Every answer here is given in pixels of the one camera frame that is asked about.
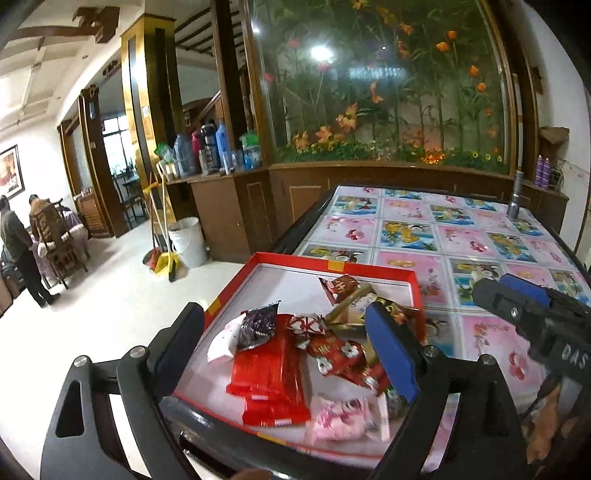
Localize wooden sideboard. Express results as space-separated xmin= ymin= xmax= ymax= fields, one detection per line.
xmin=165 ymin=161 xmax=570 ymax=264

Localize white pink-edged snack packet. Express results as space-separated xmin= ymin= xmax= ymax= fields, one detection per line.
xmin=206 ymin=313 xmax=245 ymax=364

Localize seated person brown jacket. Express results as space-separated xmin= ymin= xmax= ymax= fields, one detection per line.
xmin=28 ymin=193 xmax=89 ymax=259

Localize pink Lotso bear snack packet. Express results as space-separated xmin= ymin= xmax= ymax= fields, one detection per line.
xmin=305 ymin=394 xmax=392 ymax=445

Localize silver flashlight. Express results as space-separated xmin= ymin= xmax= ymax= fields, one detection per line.
xmin=506 ymin=170 xmax=524 ymax=220

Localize red gift box tray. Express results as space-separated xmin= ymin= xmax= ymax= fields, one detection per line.
xmin=172 ymin=250 xmax=429 ymax=462

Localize dark purple snack packet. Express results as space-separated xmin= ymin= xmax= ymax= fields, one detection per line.
xmin=236 ymin=301 xmax=280 ymax=351

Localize purple spray cans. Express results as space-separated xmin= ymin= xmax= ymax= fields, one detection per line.
xmin=534 ymin=155 xmax=551 ymax=190

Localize flower aquarium display cabinet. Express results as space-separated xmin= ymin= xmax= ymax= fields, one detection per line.
xmin=243 ymin=1 xmax=516 ymax=175

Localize yellow broom and dustpan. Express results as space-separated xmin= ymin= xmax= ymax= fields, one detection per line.
xmin=142 ymin=165 xmax=181 ymax=283

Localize brown Manny chocolate packet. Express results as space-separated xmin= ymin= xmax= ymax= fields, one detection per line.
xmin=320 ymin=275 xmax=360 ymax=305

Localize colourful fruit pattern tablecloth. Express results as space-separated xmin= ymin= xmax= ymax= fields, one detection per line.
xmin=295 ymin=185 xmax=590 ymax=479

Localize brown gold coffee packet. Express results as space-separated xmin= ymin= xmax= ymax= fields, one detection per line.
xmin=324 ymin=284 xmax=426 ymax=341

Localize bottles on sideboard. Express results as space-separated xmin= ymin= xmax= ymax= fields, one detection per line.
xmin=154 ymin=121 xmax=263 ymax=183

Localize white plastic bucket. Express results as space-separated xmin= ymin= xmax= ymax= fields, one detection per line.
xmin=168 ymin=217 xmax=208 ymax=269

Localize red flower snack packet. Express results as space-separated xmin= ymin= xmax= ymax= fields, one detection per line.
xmin=339 ymin=362 xmax=391 ymax=396
xmin=305 ymin=334 xmax=366 ymax=377

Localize red white candy packet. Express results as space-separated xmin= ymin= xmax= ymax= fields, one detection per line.
xmin=287 ymin=314 xmax=328 ymax=349

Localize framed wall picture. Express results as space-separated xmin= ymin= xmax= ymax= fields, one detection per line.
xmin=0 ymin=146 xmax=25 ymax=199

